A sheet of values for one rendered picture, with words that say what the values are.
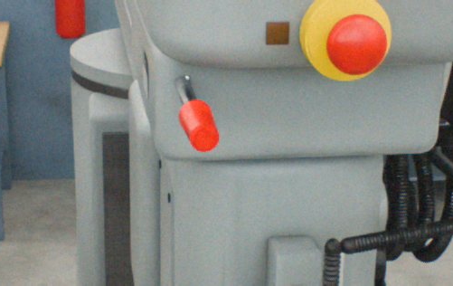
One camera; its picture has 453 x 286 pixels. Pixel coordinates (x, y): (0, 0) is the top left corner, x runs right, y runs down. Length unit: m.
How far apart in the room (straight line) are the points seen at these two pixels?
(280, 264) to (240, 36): 0.24
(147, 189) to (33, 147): 4.31
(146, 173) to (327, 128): 0.29
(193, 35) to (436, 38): 0.17
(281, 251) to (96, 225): 0.55
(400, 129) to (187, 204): 0.20
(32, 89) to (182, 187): 4.39
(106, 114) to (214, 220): 0.47
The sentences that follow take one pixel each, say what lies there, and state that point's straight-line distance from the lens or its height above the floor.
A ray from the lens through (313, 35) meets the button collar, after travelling 0.66.
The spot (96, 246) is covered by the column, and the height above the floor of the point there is 1.34.
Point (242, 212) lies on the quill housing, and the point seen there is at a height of 1.57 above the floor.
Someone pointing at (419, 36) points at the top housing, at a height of 1.76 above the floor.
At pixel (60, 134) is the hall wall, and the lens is 5.32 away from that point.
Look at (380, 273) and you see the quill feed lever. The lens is 1.04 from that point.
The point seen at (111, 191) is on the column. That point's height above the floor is 1.42.
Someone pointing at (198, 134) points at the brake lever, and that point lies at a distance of 0.64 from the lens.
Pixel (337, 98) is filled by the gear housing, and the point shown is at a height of 1.68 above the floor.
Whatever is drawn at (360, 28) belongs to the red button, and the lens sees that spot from 0.64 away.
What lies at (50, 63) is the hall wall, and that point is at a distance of 5.21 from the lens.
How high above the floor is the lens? 1.90
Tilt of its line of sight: 19 degrees down
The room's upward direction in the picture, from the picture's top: 1 degrees clockwise
